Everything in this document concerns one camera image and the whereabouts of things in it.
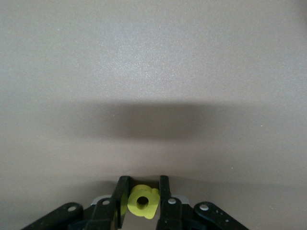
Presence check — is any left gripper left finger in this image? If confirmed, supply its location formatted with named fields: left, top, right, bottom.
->
left=23, top=176, right=132, bottom=230

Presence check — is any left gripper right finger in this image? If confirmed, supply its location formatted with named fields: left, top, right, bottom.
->
left=155, top=175, right=248, bottom=230

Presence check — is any yellow letter a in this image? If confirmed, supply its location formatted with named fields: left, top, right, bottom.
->
left=127, top=184, right=161, bottom=220

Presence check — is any brown paper table cover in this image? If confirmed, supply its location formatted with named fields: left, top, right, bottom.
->
left=0, top=0, right=307, bottom=230

